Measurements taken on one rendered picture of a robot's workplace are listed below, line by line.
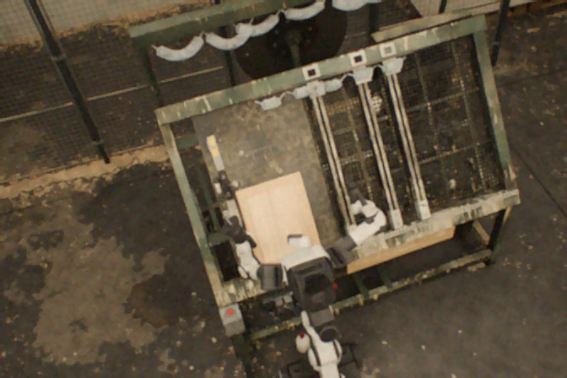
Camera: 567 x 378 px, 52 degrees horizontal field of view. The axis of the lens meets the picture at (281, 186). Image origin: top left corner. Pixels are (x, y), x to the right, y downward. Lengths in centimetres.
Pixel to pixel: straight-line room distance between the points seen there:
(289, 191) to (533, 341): 215
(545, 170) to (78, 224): 430
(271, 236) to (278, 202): 23
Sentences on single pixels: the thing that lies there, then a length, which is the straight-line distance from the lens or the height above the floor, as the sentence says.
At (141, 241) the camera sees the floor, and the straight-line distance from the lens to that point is 536.
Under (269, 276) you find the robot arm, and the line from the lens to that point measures 330.
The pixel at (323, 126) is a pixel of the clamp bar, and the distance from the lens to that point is 376.
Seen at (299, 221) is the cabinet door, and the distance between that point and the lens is 382.
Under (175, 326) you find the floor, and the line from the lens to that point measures 482.
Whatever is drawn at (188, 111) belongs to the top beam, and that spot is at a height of 183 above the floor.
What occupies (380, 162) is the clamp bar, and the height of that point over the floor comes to 129.
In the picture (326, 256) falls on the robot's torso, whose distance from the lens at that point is 332.
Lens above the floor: 412
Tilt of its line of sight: 49 degrees down
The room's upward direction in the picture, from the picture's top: 8 degrees counter-clockwise
